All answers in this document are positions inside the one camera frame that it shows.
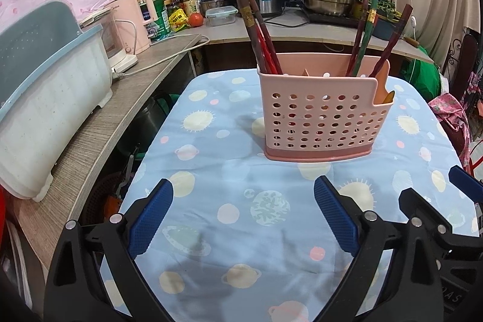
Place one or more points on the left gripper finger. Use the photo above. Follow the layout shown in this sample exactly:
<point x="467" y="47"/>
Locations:
<point x="446" y="269"/>
<point x="467" y="184"/>

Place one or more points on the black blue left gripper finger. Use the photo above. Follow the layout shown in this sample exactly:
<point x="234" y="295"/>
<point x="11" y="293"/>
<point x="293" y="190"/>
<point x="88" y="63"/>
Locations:
<point x="365" y="236"/>
<point x="75" y="290"/>

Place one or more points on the blue planet pattern tablecloth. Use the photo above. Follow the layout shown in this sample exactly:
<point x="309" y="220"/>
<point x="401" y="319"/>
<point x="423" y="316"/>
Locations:
<point x="244" y="239"/>

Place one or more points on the pink perforated utensil holder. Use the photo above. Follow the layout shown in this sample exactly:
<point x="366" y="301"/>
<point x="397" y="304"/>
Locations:
<point x="314" y="113"/>

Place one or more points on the dark red chopstick right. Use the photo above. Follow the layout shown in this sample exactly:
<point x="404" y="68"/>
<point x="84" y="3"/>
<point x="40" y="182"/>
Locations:
<point x="358" y="37"/>

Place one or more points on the brown chopstick far right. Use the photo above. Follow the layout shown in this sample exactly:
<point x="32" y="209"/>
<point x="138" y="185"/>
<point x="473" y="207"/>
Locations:
<point x="399" y="29"/>

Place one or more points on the red chopstick left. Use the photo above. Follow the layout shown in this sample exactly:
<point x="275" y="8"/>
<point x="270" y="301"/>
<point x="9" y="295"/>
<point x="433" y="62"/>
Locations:
<point x="269" y="64"/>

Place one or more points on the green chopstick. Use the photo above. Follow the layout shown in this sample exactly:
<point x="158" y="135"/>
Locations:
<point x="368" y="32"/>

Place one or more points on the white blue dish rack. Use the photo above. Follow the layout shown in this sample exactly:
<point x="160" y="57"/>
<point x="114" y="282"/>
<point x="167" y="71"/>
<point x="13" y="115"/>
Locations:
<point x="53" y="75"/>

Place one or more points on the black induction cooker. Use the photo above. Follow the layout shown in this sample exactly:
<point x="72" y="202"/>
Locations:
<point x="319" y="18"/>

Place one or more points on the dark brown chopstick left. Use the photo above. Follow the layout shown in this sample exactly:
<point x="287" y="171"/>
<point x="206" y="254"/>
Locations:
<point x="248" y="19"/>

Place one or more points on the clear food container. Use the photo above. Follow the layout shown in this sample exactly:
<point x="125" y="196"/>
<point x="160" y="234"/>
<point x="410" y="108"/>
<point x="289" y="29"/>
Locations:
<point x="219" y="16"/>

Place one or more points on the pink electric kettle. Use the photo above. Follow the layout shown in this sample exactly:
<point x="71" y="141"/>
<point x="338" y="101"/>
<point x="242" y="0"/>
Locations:
<point x="132" y="17"/>

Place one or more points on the yellow snack packet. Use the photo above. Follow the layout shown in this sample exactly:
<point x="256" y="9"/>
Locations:
<point x="178" y="20"/>

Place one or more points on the red tomato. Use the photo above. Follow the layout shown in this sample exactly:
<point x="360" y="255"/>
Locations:
<point x="195" y="20"/>

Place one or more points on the small lidded steel pot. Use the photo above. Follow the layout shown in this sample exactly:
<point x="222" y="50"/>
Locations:
<point x="206" y="5"/>

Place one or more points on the yellow oil bottle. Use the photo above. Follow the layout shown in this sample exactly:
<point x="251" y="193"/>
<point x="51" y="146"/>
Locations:
<point x="191" y="7"/>

